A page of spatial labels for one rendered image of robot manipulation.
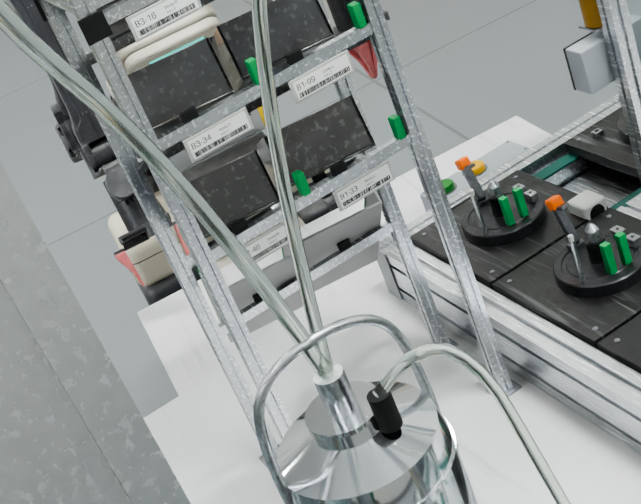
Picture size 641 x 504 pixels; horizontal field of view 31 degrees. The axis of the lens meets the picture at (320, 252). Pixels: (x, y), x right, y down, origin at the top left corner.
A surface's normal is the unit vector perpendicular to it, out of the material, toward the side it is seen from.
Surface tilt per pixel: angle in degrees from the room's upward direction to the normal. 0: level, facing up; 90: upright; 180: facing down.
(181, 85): 65
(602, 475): 0
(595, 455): 0
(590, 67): 90
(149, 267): 90
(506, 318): 0
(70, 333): 90
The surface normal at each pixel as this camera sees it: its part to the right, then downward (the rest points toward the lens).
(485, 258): -0.34, -0.81
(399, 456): -0.08, -0.65
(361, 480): -0.29, -0.54
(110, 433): 0.45, 0.30
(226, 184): 0.13, 0.00
